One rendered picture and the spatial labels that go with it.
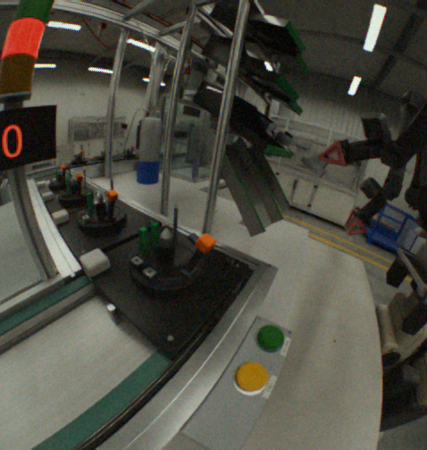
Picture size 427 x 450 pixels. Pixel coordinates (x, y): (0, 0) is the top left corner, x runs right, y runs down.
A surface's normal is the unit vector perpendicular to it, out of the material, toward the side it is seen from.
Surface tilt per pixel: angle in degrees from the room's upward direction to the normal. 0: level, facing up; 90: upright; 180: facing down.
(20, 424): 0
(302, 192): 90
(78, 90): 90
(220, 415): 0
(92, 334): 0
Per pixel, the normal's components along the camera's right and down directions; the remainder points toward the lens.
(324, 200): -0.53, 0.32
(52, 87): 0.83, 0.37
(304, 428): 0.15, -0.88
